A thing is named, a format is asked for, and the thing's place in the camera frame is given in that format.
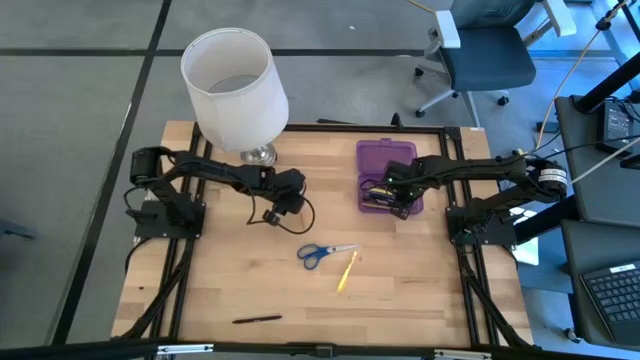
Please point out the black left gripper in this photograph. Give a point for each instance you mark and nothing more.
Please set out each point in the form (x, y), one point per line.
(290, 192)

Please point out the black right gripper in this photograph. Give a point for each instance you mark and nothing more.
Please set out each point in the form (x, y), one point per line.
(405, 180)

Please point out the purple plastic supply box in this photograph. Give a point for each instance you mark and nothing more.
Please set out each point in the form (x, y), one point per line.
(375, 160)

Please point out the yellow highlighter pen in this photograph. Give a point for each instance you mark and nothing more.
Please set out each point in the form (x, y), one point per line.
(346, 274)

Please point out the black pen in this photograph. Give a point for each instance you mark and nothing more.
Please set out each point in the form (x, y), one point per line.
(257, 319)

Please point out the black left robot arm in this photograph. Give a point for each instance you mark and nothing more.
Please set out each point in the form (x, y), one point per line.
(210, 167)

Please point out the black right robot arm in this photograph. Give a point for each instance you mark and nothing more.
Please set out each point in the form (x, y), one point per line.
(475, 167)

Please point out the silver table lamp white shade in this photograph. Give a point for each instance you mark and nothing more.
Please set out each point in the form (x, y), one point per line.
(235, 100)

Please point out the grey white office chair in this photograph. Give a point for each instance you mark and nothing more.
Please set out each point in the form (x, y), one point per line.
(485, 60)

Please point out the grey side table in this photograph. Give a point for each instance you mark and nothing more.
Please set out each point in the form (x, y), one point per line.
(575, 280)
(590, 190)

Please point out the black power adapter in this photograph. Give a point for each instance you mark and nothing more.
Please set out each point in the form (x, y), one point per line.
(614, 127)

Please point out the black keyboard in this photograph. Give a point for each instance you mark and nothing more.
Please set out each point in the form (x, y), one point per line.
(615, 300)

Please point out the black stand pole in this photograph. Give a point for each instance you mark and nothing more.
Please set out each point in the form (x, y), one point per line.
(610, 85)

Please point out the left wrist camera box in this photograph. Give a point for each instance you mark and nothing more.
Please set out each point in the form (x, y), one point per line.
(271, 217)

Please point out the black aluminium table frame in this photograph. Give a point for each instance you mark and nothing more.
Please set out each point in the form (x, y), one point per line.
(350, 128)

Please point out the black diagonal frame strut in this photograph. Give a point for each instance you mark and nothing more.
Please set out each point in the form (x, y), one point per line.
(545, 220)

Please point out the black frame crossbar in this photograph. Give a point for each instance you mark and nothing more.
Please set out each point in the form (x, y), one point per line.
(250, 350)

